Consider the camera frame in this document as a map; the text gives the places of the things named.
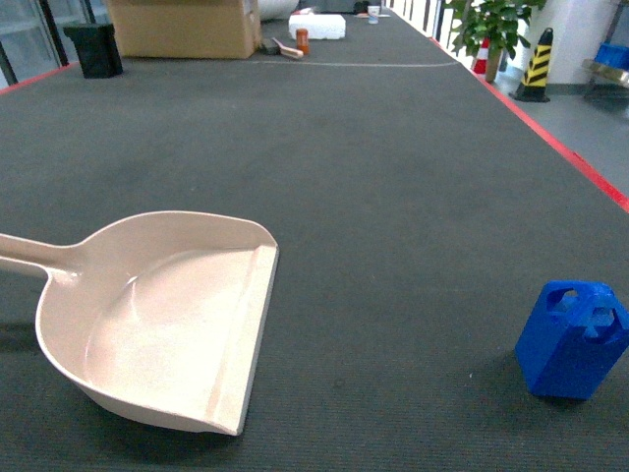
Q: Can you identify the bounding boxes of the beige plastic dustpan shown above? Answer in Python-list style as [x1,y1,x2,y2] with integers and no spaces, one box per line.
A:
[1,211,279,436]

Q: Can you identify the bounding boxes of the blue hexagonal plastic part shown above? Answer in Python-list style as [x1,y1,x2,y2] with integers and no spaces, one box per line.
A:
[515,280,628,400]

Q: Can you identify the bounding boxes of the steel flow rack shelf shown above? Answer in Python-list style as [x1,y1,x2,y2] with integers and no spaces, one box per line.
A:
[582,59,628,98]

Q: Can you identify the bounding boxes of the blue storage bin on shelf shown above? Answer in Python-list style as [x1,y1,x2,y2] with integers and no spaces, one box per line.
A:
[594,42,629,71]

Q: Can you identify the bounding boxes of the orange cylindrical can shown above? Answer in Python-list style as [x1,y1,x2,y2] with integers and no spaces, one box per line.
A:
[296,28,310,55]

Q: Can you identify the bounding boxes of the white foam block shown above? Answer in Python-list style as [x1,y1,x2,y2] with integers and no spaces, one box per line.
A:
[288,14,346,40]

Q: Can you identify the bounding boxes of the white paper cup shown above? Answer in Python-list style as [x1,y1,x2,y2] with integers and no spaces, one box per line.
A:
[368,5,380,25]

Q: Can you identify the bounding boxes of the red white traffic cone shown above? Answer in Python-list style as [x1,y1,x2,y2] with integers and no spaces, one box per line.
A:
[472,37,490,79]

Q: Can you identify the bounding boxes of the yellow black traffic cone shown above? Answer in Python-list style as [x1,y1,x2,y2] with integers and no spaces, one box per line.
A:
[509,28,554,103]

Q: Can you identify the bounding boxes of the large cardboard box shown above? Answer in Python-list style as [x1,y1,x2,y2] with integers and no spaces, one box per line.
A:
[106,0,261,59]

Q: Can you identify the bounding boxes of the green potted plant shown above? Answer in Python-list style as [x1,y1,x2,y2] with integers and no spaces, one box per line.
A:
[445,0,546,84]

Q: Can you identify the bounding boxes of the black plastic bin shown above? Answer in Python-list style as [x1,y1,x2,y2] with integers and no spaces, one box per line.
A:
[63,23,123,79]

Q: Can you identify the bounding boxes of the wooden handled brush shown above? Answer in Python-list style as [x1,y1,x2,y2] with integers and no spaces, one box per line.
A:
[259,37,304,60]

